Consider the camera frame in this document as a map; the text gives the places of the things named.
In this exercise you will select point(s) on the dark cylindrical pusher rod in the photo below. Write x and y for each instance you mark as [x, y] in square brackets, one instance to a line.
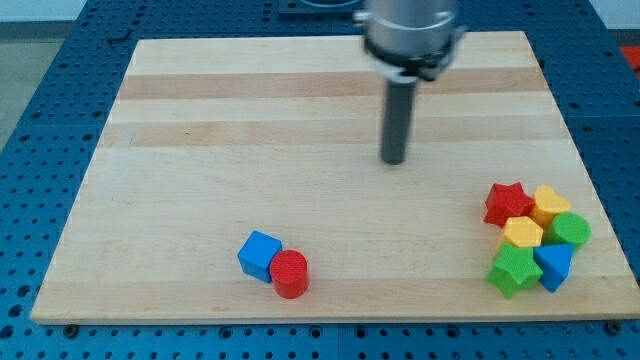
[398, 106]

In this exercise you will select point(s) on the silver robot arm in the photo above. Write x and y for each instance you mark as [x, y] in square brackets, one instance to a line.
[409, 41]

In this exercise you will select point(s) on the red star block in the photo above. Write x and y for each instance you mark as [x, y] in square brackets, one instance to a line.
[505, 201]

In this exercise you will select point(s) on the yellow hexagon block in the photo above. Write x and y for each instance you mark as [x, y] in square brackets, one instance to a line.
[520, 232]

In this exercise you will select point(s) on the yellow heart block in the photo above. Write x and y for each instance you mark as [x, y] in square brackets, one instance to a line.
[547, 205]

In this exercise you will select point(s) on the wooden board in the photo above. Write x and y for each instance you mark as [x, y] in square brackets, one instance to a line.
[211, 139]

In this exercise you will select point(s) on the red cylinder block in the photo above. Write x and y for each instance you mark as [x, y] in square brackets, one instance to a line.
[289, 274]

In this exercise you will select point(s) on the green star block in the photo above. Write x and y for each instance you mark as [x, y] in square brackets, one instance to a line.
[514, 269]

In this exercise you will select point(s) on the blue cube block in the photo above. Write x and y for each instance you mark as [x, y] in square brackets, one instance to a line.
[257, 253]

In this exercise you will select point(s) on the green cylinder block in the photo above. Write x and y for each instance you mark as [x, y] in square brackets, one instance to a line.
[568, 228]

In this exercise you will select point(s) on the blue triangle block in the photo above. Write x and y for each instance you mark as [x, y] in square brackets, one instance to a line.
[555, 262]

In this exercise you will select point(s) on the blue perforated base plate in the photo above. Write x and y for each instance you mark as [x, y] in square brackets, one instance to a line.
[45, 158]

